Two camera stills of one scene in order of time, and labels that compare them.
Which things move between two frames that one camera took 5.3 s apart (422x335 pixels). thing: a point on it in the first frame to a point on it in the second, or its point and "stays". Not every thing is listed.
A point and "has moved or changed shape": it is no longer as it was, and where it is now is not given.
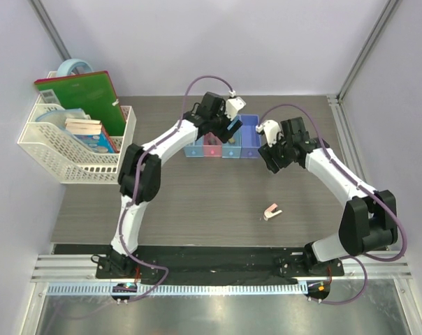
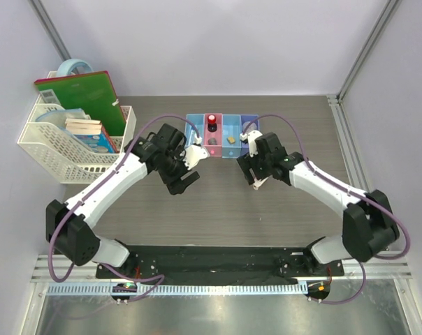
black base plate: (154, 265) stays
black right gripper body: (279, 153) to (260, 165)
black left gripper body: (220, 123) to (172, 169)
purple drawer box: (250, 138) stays
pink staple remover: (271, 211) to (256, 183)
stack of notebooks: (83, 126) stays
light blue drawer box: (195, 149) has moved or changed shape
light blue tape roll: (66, 68) stays
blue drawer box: (230, 151) stays
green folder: (94, 93) stays
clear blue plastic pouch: (58, 117) stays
